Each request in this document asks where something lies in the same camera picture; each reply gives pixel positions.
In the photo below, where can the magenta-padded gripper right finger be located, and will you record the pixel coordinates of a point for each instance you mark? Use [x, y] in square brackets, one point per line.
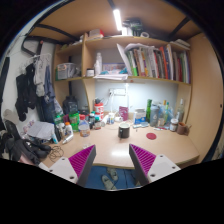
[160, 166]

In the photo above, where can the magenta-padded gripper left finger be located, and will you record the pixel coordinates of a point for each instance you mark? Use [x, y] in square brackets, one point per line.
[62, 166]

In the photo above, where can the blue floor mat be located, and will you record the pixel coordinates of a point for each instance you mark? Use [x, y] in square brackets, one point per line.
[95, 176]

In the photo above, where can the white bottle with orange cap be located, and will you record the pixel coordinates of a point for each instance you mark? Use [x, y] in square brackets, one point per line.
[68, 129]

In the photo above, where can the white paper bag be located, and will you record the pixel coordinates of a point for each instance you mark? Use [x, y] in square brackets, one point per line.
[41, 130]

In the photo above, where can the black cloth heap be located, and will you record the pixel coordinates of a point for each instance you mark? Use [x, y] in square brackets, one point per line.
[23, 148]

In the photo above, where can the brown mug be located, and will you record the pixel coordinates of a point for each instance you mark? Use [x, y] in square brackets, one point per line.
[182, 128]

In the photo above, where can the jar with white lid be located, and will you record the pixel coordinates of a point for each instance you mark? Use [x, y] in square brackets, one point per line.
[173, 124]

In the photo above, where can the green jar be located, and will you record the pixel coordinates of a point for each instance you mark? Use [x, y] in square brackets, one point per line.
[74, 120]

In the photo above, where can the grey slipper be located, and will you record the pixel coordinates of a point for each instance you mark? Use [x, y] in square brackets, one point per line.
[108, 182]
[112, 173]

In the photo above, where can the black mug white inside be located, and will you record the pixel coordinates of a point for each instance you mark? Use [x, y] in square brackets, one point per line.
[123, 131]

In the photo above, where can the grey drink bottle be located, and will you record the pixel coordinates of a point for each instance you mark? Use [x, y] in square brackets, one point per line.
[154, 115]

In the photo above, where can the white and blue box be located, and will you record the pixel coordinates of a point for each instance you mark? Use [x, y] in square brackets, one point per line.
[139, 116]

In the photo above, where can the green bottle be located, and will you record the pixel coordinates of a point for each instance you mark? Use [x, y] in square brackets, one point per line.
[148, 110]

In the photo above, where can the clear glass bottle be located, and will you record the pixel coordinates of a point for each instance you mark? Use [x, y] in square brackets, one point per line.
[180, 111]

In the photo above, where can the black bag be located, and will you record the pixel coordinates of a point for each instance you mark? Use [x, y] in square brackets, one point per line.
[70, 105]

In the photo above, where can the magenta pouch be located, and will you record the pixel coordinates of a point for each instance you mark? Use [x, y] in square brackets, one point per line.
[123, 113]

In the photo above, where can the white pill bottle blue label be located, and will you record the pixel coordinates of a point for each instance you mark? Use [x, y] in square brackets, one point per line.
[111, 118]

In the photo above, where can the hanging clothes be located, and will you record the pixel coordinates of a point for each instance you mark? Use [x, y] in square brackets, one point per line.
[36, 86]

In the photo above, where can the wooden shelf unit with books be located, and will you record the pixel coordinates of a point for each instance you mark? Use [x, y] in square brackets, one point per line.
[150, 63]

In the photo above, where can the ceiling tube light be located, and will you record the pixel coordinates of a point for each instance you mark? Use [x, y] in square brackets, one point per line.
[117, 19]

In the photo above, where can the white wall socket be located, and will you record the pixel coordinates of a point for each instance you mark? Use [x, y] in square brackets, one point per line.
[117, 92]

